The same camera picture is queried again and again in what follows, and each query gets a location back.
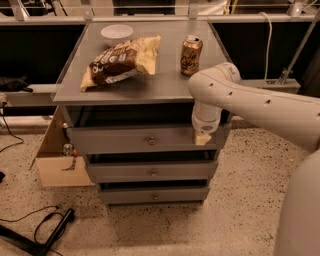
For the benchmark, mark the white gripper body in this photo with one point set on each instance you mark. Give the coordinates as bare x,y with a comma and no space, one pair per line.
206,126

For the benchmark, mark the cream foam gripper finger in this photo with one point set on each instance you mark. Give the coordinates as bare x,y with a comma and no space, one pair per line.
201,138

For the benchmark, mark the grey top drawer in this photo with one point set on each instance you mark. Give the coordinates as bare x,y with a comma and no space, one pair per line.
138,139

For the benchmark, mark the grey drawer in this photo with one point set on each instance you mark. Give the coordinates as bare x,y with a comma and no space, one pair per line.
151,171
153,195
138,139

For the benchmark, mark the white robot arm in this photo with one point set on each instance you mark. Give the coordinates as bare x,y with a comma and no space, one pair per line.
292,117

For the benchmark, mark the grey drawer cabinet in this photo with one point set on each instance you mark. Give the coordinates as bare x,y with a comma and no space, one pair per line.
169,113

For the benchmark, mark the grey middle drawer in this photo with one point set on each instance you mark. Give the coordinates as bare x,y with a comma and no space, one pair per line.
151,171

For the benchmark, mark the grey bottom drawer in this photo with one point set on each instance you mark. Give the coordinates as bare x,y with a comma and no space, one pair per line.
153,195

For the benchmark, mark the orange soda can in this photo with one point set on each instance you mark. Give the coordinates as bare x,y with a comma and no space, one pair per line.
190,55

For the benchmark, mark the brown yellow chip bag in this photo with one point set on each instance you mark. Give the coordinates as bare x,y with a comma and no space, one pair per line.
122,61

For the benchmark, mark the white bowl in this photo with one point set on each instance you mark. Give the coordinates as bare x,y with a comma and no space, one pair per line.
117,33

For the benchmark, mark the can behind cabinet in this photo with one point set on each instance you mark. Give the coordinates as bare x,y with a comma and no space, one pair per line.
67,149

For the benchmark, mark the plywood board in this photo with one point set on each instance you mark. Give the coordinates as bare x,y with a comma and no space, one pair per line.
55,169

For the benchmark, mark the black cloth on rail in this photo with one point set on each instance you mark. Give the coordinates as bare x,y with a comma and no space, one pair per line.
11,84

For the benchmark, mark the grey metal rail frame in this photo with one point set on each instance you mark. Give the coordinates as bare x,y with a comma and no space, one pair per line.
170,19

